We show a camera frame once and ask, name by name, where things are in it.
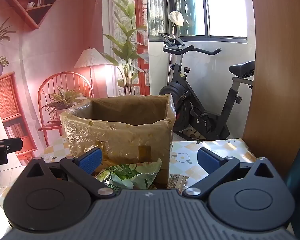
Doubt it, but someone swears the wooden panel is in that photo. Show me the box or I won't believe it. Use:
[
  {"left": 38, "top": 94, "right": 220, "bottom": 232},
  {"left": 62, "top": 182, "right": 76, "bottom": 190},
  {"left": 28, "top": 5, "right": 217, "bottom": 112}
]
[{"left": 242, "top": 0, "right": 300, "bottom": 178}]

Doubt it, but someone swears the window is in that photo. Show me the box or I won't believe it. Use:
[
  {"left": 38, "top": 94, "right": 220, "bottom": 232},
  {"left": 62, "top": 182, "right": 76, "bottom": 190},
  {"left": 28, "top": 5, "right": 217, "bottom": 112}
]
[{"left": 146, "top": 0, "right": 248, "bottom": 43}]

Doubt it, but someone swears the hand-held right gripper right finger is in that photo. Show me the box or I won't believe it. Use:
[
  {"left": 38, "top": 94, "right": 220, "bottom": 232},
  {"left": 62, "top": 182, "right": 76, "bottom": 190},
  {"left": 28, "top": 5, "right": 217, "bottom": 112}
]
[{"left": 182, "top": 147, "right": 280, "bottom": 197}]

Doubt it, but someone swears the white cloth on pole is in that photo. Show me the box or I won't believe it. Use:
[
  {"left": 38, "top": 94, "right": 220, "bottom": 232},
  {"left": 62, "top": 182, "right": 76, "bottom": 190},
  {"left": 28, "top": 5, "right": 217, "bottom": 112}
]
[{"left": 169, "top": 10, "right": 185, "bottom": 27}]

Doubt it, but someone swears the printed wall backdrop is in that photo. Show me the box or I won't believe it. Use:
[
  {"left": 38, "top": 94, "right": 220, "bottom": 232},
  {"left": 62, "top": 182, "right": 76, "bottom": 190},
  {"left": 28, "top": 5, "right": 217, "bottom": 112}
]
[{"left": 0, "top": 0, "right": 150, "bottom": 170}]

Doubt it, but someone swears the large green snack packet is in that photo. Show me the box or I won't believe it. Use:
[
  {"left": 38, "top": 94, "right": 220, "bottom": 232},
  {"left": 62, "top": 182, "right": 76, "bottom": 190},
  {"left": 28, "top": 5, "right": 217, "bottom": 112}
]
[{"left": 95, "top": 158, "right": 163, "bottom": 193}]

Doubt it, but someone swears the black exercise bike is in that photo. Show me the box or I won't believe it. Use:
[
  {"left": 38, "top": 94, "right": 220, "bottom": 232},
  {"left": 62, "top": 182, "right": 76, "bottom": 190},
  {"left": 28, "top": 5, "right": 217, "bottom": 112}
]
[{"left": 158, "top": 32, "right": 255, "bottom": 140}]

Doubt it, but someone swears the brown cardboard box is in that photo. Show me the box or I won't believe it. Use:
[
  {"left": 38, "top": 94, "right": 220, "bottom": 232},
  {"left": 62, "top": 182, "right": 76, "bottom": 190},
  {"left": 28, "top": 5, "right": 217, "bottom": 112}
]
[{"left": 61, "top": 94, "right": 177, "bottom": 188}]

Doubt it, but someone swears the tan snack packet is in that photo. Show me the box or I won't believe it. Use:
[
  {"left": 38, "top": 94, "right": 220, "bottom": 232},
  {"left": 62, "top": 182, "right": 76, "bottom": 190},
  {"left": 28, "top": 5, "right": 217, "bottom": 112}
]
[{"left": 167, "top": 174, "right": 190, "bottom": 193}]

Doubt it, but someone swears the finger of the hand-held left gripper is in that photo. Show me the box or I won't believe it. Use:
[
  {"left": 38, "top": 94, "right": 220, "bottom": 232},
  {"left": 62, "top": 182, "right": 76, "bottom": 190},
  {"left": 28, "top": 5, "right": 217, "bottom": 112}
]
[{"left": 0, "top": 137, "right": 23, "bottom": 153}]

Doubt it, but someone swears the floral checked tablecloth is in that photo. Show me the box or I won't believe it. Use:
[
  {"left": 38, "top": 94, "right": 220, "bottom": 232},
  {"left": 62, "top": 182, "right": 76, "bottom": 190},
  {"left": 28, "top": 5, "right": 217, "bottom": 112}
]
[{"left": 0, "top": 137, "right": 258, "bottom": 205}]

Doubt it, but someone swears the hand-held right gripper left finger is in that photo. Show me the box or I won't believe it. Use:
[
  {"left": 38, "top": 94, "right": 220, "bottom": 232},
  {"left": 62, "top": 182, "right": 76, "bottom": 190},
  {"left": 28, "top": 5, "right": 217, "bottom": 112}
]
[{"left": 22, "top": 147, "right": 117, "bottom": 198}]

